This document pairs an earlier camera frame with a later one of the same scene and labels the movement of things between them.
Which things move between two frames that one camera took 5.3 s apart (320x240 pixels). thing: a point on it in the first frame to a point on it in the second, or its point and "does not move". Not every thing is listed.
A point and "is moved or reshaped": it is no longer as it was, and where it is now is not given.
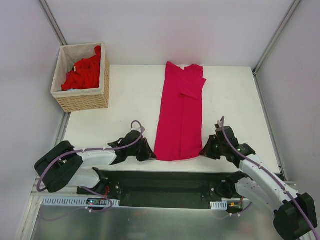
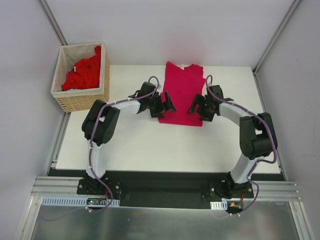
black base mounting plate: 157,189 does not move
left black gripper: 140,150 to 159,105
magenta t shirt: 179,133 is moved or reshaped
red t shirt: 85,74 does not move
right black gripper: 215,146 to 200,108
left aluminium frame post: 53,23 does not move
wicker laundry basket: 80,100 does not move
